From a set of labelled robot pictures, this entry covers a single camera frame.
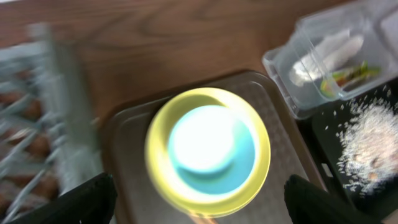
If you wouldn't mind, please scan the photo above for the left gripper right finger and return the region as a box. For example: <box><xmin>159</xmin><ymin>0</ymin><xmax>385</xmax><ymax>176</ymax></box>
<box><xmin>284</xmin><ymin>174</ymin><xmax>380</xmax><ymax>224</ymax></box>

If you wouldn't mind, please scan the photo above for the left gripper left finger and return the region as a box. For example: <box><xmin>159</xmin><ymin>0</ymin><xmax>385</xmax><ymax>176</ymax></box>
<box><xmin>10</xmin><ymin>173</ymin><xmax>118</xmax><ymax>224</ymax></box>

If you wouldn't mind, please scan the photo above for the yellow round plate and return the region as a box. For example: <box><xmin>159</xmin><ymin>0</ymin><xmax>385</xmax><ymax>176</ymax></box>
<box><xmin>145</xmin><ymin>87</ymin><xmax>271</xmax><ymax>217</ymax></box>

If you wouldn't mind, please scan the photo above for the light blue bowl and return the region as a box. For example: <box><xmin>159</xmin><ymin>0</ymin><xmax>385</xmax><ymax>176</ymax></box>
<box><xmin>167</xmin><ymin>105</ymin><xmax>256</xmax><ymax>195</ymax></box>

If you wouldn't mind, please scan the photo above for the yellow green wrapper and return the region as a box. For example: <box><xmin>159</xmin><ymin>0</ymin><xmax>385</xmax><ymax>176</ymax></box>
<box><xmin>317</xmin><ymin>60</ymin><xmax>382</xmax><ymax>99</ymax></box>

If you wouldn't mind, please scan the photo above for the white napkin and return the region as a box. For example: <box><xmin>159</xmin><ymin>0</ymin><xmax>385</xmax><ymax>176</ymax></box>
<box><xmin>289</xmin><ymin>29</ymin><xmax>364</xmax><ymax>87</ymax></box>

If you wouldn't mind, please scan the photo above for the grey plastic dishwasher rack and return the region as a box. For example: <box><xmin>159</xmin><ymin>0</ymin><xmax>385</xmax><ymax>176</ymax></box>
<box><xmin>1</xmin><ymin>23</ymin><xmax>103</xmax><ymax>223</ymax></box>

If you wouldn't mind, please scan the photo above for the black waste tray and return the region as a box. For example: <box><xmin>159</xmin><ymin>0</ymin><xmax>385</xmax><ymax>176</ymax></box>
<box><xmin>297</xmin><ymin>79</ymin><xmax>397</xmax><ymax>220</ymax></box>

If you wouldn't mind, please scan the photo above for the clear plastic waste bin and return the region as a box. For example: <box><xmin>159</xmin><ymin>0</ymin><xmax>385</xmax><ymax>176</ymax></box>
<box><xmin>262</xmin><ymin>1</ymin><xmax>397</xmax><ymax>119</ymax></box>

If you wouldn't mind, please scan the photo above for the brown plastic serving tray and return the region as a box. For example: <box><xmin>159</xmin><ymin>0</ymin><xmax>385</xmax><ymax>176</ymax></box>
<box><xmin>101</xmin><ymin>70</ymin><xmax>325</xmax><ymax>224</ymax></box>

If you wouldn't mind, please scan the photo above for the spilled rice pile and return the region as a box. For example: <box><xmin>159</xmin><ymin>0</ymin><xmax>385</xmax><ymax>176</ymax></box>
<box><xmin>337</xmin><ymin>102</ymin><xmax>397</xmax><ymax>196</ymax></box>

